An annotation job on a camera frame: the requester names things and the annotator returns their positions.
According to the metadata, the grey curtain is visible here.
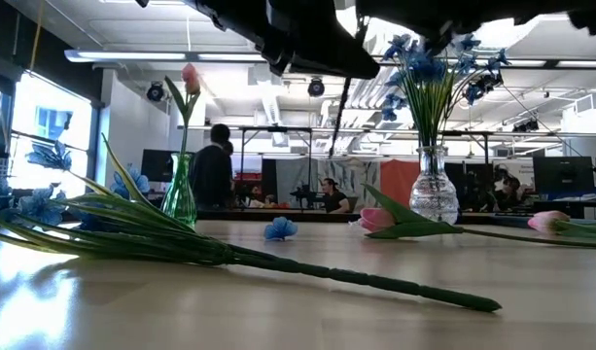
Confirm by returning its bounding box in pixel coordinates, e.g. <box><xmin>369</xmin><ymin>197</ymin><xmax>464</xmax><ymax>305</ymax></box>
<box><xmin>275</xmin><ymin>157</ymin><xmax>311</xmax><ymax>206</ymax></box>

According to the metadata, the orange wall panel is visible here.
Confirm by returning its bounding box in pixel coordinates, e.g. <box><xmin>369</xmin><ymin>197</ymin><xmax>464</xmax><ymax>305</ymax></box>
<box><xmin>379</xmin><ymin>158</ymin><xmax>422</xmax><ymax>208</ymax></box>

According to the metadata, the loose blue flower blossom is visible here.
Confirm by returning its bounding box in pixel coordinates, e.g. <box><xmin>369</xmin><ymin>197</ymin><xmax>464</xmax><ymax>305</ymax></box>
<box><xmin>263</xmin><ymin>215</ymin><xmax>299</xmax><ymax>242</ymax></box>

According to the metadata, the pink artificial tulip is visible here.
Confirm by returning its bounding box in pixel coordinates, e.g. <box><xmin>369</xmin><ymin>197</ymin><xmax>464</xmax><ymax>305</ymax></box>
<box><xmin>526</xmin><ymin>209</ymin><xmax>596</xmax><ymax>240</ymax></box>
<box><xmin>358</xmin><ymin>183</ymin><xmax>596</xmax><ymax>250</ymax></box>
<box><xmin>162</xmin><ymin>62</ymin><xmax>202</xmax><ymax>161</ymax></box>

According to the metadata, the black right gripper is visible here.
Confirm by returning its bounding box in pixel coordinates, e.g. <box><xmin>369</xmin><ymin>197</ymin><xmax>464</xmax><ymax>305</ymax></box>
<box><xmin>355</xmin><ymin>0</ymin><xmax>522</xmax><ymax>54</ymax></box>

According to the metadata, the leaf-patterned curtain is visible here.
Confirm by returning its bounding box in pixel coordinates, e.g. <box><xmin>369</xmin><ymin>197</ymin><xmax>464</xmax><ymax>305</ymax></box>
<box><xmin>317</xmin><ymin>158</ymin><xmax>382</xmax><ymax>206</ymax></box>

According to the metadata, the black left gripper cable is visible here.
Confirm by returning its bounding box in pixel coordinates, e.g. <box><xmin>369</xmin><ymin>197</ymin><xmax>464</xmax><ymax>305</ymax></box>
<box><xmin>328</xmin><ymin>76</ymin><xmax>352</xmax><ymax>159</ymax></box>

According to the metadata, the yellow hanging strap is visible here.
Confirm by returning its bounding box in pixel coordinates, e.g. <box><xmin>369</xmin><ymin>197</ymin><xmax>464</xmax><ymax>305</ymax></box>
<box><xmin>28</xmin><ymin>0</ymin><xmax>46</xmax><ymax>72</ymax></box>

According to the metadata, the black computer monitor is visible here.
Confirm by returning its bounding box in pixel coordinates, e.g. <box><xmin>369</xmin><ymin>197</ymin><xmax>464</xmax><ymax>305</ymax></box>
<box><xmin>140</xmin><ymin>148</ymin><xmax>175</xmax><ymax>184</ymax></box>
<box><xmin>532</xmin><ymin>156</ymin><xmax>595</xmax><ymax>194</ymax></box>

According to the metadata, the blue artificial flower spray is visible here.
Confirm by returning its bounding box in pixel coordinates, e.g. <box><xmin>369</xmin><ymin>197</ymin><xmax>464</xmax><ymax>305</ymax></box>
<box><xmin>380</xmin><ymin>32</ymin><xmax>442</xmax><ymax>164</ymax></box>
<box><xmin>403</xmin><ymin>36</ymin><xmax>478</xmax><ymax>164</ymax></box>
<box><xmin>438</xmin><ymin>46</ymin><xmax>512</xmax><ymax>164</ymax></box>
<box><xmin>0</xmin><ymin>133</ymin><xmax>504</xmax><ymax>314</ymax></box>

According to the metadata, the long ceiling light bar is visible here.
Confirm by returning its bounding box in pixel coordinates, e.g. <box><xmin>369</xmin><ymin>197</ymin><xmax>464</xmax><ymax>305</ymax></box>
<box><xmin>63</xmin><ymin>49</ymin><xmax>269</xmax><ymax>64</ymax></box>
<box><xmin>500</xmin><ymin>58</ymin><xmax>596</xmax><ymax>70</ymax></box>

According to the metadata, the round black ceiling spotlight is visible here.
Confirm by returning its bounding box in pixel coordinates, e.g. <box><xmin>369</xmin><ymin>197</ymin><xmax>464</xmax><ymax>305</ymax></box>
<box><xmin>306</xmin><ymin>77</ymin><xmax>327</xmax><ymax>98</ymax></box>
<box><xmin>146</xmin><ymin>81</ymin><xmax>166</xmax><ymax>103</ymax></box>

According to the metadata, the person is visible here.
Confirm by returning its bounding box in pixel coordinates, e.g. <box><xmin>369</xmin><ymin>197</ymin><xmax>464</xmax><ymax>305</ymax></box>
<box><xmin>320</xmin><ymin>177</ymin><xmax>352</xmax><ymax>215</ymax></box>
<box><xmin>189</xmin><ymin>122</ymin><xmax>235</xmax><ymax>211</ymax></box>
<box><xmin>490</xmin><ymin>163</ymin><xmax>523</xmax><ymax>211</ymax></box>
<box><xmin>245</xmin><ymin>184</ymin><xmax>275</xmax><ymax>210</ymax></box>

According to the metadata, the black ceiling fixture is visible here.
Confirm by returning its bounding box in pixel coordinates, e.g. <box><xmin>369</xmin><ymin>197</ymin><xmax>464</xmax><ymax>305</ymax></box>
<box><xmin>511</xmin><ymin>117</ymin><xmax>542</xmax><ymax>134</ymax></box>

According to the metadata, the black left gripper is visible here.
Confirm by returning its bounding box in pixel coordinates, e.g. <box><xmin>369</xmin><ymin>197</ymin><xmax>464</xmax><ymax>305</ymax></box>
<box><xmin>258</xmin><ymin>0</ymin><xmax>381</xmax><ymax>80</ymax></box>

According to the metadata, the green glass vase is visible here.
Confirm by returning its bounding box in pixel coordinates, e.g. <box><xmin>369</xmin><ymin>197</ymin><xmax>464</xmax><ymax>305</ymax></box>
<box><xmin>160</xmin><ymin>152</ymin><xmax>199</xmax><ymax>228</ymax></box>

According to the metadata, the black background table frame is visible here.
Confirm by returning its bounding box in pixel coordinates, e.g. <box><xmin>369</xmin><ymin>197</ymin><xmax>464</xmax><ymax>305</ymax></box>
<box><xmin>237</xmin><ymin>125</ymin><xmax>314</xmax><ymax>196</ymax></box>

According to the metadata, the clear glass vase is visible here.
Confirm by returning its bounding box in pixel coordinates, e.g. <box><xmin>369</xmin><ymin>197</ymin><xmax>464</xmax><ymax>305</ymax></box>
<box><xmin>408</xmin><ymin>145</ymin><xmax>461</xmax><ymax>226</ymax></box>

